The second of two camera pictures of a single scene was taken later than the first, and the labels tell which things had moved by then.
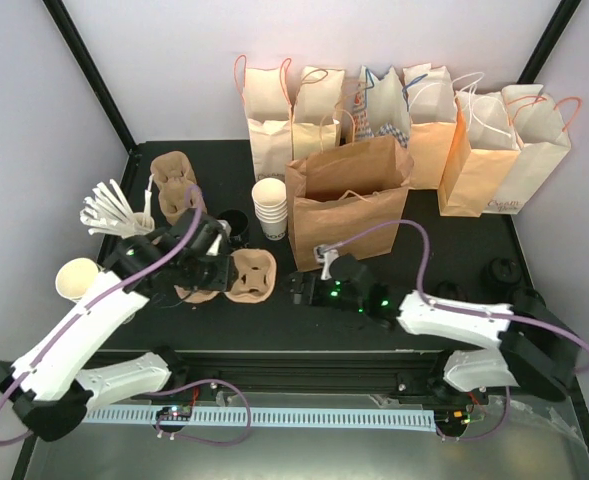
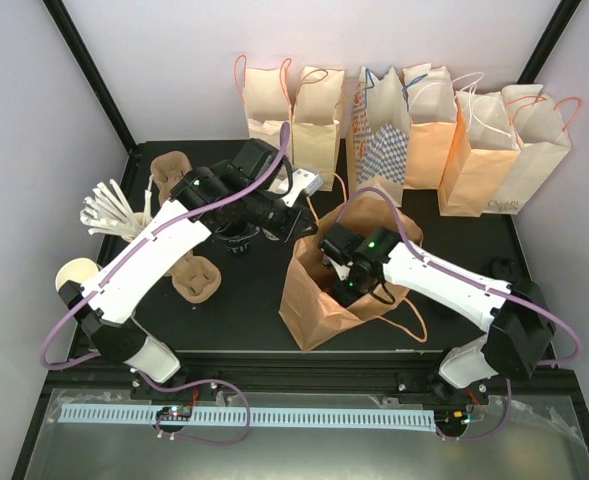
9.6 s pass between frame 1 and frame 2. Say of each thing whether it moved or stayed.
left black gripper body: moved
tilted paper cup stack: stayed
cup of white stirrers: stayed
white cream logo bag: stayed
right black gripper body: moved
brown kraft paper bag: moved
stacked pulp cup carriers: stayed
